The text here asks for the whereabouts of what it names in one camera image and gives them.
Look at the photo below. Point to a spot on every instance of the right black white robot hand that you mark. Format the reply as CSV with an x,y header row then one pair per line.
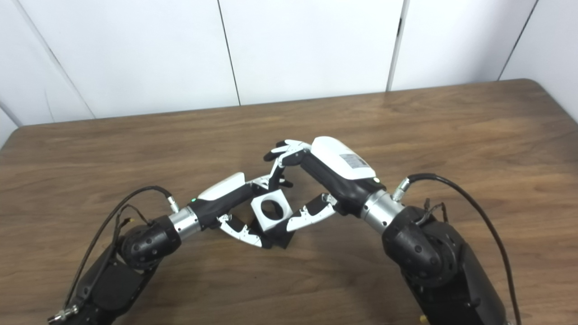
x,y
338,171

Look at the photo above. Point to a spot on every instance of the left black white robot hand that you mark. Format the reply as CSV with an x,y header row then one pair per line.
x,y
226,198

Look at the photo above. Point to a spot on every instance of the white square piece with hole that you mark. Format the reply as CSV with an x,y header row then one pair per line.
x,y
259,212

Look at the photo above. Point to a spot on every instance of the black peg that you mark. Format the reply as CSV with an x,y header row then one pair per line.
x,y
282,237

